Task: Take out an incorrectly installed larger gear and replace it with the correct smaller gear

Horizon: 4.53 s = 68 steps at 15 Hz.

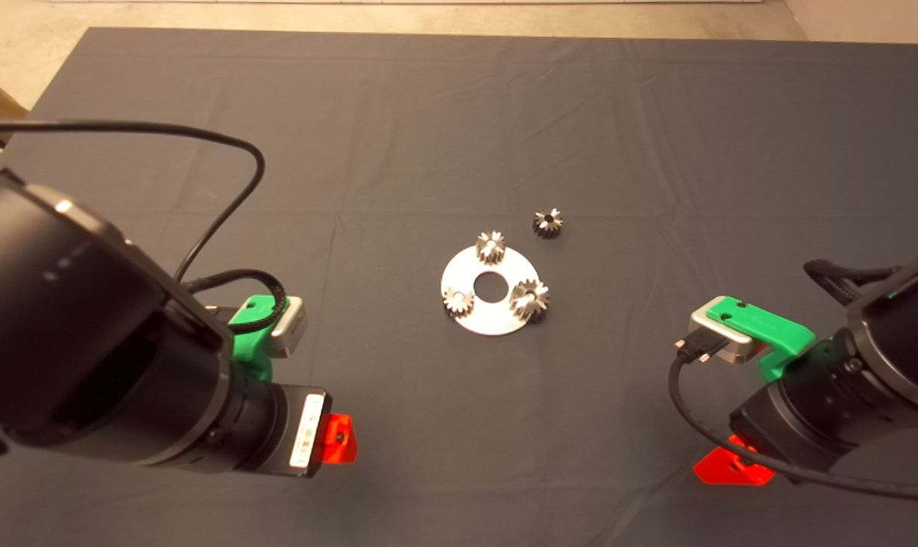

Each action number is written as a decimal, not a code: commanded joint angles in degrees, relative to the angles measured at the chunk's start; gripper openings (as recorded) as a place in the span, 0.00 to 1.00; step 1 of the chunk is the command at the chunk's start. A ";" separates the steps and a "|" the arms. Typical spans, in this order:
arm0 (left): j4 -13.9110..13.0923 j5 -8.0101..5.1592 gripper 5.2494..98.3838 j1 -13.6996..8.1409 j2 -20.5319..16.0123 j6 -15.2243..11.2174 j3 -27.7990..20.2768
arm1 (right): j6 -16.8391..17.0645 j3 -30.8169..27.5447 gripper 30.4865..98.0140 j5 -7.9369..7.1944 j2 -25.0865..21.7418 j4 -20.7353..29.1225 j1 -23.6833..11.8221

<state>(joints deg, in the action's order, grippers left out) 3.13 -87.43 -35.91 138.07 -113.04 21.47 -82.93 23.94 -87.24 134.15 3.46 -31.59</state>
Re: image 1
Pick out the black right camera cable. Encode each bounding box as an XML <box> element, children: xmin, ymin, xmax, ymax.
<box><xmin>668</xmin><ymin>338</ymin><xmax>918</xmax><ymax>502</ymax></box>

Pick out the silver left camera box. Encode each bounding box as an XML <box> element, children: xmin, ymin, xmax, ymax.
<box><xmin>265</xmin><ymin>296</ymin><xmax>309</xmax><ymax>359</ymax></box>

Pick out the round metal plate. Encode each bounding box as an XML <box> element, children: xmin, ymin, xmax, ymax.
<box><xmin>441</xmin><ymin>245</ymin><xmax>540</xmax><ymax>337</ymax></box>

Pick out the black left camera cable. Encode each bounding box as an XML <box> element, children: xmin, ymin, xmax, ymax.
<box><xmin>0</xmin><ymin>119</ymin><xmax>266</xmax><ymax>283</ymax></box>

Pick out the green left camera mount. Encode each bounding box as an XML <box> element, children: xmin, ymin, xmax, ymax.
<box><xmin>229</xmin><ymin>295</ymin><xmax>289</xmax><ymax>383</ymax></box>

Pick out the silver camera box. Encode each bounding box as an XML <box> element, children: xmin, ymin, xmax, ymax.
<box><xmin>265</xmin><ymin>296</ymin><xmax>309</xmax><ymax>359</ymax></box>
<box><xmin>689</xmin><ymin>298</ymin><xmax>760</xmax><ymax>364</ymax></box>

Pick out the dark grey table cloth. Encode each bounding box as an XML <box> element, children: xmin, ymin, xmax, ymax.
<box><xmin>0</xmin><ymin>27</ymin><xmax>918</xmax><ymax>547</ymax></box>

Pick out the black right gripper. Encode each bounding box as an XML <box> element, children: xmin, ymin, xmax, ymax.
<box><xmin>693</xmin><ymin>384</ymin><xmax>826</xmax><ymax>487</ymax></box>

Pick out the green right camera mount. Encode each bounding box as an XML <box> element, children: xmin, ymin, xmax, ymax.
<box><xmin>714</xmin><ymin>296</ymin><xmax>817</xmax><ymax>382</ymax></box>

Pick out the silver right camera box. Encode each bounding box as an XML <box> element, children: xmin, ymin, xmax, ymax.
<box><xmin>689</xmin><ymin>298</ymin><xmax>760</xmax><ymax>364</ymax></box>

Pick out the large steel gear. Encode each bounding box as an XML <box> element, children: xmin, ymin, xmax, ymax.
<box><xmin>509</xmin><ymin>279</ymin><xmax>551</xmax><ymax>320</ymax></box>

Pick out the black camera cable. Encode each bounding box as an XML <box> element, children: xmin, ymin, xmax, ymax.
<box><xmin>0</xmin><ymin>119</ymin><xmax>266</xmax><ymax>283</ymax></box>
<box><xmin>668</xmin><ymin>338</ymin><xmax>918</xmax><ymax>502</ymax></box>

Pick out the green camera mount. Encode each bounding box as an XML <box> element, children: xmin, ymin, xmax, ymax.
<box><xmin>229</xmin><ymin>295</ymin><xmax>289</xmax><ymax>383</ymax></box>
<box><xmin>714</xmin><ymin>296</ymin><xmax>817</xmax><ymax>382</ymax></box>

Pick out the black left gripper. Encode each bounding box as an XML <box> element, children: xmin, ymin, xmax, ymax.
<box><xmin>260</xmin><ymin>384</ymin><xmax>358</xmax><ymax>479</ymax></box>

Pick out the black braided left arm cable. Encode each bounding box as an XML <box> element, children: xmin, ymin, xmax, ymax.
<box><xmin>185</xmin><ymin>269</ymin><xmax>287</xmax><ymax>333</ymax></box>

